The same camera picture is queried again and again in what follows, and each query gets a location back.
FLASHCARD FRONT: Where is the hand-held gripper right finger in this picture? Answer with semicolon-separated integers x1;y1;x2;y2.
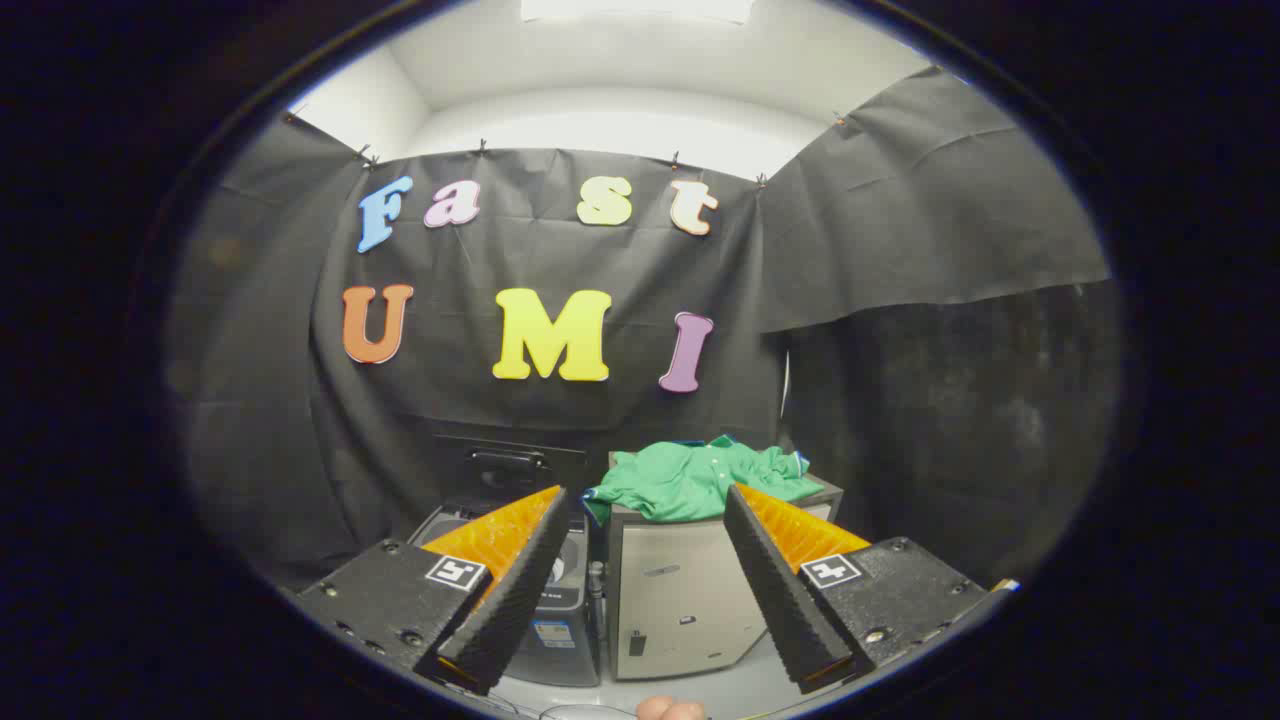
722;483;1021;696

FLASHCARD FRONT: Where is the black backdrop cloth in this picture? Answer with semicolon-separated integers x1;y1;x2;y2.
165;65;1121;591

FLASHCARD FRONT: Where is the dark washing machine lid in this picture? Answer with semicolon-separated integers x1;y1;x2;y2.
432;433;589;529

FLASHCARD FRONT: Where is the grey washing machine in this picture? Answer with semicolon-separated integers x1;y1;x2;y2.
408;500;605;689

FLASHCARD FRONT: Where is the grey metal cabinet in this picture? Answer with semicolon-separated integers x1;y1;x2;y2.
605;450;844;683

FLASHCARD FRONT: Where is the green polo shirt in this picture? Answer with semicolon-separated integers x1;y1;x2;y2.
583;435;826;526

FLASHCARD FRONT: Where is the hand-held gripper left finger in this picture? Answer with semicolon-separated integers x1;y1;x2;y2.
295;485;571;696

